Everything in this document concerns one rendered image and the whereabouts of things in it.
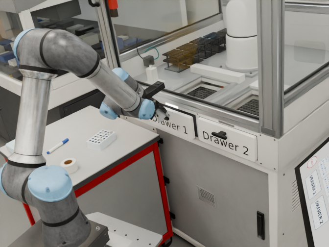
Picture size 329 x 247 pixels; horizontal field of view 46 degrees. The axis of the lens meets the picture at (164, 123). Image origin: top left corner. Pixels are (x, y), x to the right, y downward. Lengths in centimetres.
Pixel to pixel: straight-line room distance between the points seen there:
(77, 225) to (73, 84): 129
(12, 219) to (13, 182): 171
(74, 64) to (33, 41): 14
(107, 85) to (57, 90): 111
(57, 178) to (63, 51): 36
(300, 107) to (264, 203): 43
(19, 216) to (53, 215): 178
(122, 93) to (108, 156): 57
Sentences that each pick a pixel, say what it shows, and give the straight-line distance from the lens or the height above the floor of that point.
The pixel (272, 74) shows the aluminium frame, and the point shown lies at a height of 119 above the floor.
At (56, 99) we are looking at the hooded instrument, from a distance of 235.
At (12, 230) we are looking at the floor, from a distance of 287.
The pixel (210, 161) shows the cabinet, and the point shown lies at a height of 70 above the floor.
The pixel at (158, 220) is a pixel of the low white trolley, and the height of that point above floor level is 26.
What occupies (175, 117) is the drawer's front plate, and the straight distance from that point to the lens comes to 174.
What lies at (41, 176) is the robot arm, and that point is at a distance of 119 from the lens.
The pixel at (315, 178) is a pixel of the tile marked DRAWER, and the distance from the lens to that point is 116.
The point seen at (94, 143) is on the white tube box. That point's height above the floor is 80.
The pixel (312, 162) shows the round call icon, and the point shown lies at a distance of 122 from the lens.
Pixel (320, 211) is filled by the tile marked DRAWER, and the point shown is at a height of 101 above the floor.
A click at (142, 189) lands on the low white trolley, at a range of 199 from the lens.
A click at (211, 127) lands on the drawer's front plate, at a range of 162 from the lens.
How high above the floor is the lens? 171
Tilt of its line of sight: 28 degrees down
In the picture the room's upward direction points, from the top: 9 degrees counter-clockwise
